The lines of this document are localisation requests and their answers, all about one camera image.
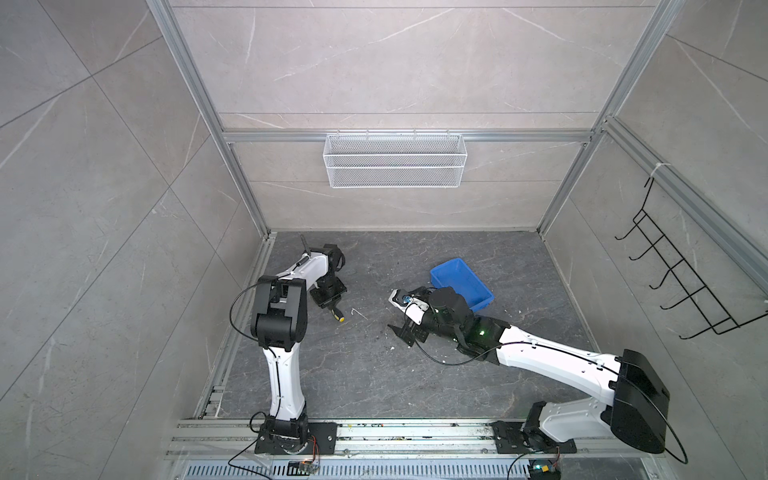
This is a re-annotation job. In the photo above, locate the black yellow screwdriver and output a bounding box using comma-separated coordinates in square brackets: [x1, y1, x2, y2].
[331, 307, 345, 322]

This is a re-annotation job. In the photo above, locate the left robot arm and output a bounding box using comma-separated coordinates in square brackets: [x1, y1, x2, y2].
[250, 244, 347, 443]

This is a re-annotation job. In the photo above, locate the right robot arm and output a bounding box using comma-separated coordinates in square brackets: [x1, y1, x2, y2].
[389, 287, 672, 454]

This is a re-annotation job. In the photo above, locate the blue plastic bin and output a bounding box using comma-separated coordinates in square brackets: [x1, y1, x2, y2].
[430, 258, 494, 312]

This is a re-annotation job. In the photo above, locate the small metal hex key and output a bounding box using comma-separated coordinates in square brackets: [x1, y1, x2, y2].
[350, 308, 368, 320]

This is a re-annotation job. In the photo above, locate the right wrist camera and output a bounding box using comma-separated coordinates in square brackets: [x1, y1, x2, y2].
[388, 289, 430, 325]

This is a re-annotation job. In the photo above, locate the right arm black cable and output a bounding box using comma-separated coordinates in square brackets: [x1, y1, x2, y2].
[413, 335, 690, 466]

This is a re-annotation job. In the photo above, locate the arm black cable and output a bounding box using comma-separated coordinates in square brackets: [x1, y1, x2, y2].
[413, 335, 690, 466]
[226, 283, 283, 480]

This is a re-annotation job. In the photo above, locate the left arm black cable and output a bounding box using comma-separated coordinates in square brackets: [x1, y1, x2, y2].
[226, 283, 283, 480]

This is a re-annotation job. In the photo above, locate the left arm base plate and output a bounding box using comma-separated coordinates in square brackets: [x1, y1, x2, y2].
[254, 421, 338, 455]

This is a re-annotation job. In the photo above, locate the white wire mesh basket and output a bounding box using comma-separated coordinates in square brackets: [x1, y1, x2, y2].
[323, 133, 468, 189]

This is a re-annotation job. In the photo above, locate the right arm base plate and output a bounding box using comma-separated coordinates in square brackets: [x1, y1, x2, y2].
[489, 421, 577, 454]

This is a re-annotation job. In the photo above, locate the aluminium mounting rail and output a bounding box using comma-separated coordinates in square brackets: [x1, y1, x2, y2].
[164, 416, 661, 463]

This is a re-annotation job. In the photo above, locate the black wire hook rack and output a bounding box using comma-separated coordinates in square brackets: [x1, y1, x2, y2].
[614, 177, 767, 341]

